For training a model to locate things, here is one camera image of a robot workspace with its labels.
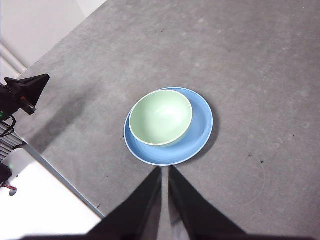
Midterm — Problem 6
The white wall conduit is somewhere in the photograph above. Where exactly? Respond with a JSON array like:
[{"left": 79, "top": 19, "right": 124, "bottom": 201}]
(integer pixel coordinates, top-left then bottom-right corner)
[{"left": 0, "top": 42, "right": 29, "bottom": 76}]

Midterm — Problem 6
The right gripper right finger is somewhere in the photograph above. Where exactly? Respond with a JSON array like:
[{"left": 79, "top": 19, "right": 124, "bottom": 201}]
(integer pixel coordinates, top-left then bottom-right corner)
[{"left": 168, "top": 165, "right": 320, "bottom": 240}]

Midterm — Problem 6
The green ribbed bowl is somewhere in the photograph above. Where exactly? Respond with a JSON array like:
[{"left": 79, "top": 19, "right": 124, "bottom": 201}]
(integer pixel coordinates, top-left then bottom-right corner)
[{"left": 128, "top": 89, "right": 194, "bottom": 149}]

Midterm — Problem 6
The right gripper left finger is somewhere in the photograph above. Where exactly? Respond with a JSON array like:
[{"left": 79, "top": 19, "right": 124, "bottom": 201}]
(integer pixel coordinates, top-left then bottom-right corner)
[{"left": 22, "top": 166, "right": 163, "bottom": 240}]

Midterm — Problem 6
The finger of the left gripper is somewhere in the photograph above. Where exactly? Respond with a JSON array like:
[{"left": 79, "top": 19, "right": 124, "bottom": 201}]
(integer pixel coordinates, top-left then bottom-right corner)
[{"left": 4, "top": 73, "right": 51, "bottom": 106}]

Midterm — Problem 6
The blue round plate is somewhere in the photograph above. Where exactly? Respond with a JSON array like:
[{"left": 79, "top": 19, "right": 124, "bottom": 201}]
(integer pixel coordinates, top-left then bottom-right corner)
[{"left": 123, "top": 86, "right": 214, "bottom": 167}]

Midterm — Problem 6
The grey ribbed panel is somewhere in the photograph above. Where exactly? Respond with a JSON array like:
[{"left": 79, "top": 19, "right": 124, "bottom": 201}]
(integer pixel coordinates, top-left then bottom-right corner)
[{"left": 0, "top": 121, "right": 25, "bottom": 163}]

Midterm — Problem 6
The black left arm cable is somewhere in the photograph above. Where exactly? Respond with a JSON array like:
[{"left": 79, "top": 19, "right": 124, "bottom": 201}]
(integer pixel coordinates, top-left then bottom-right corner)
[{"left": 0, "top": 114, "right": 17, "bottom": 139}]

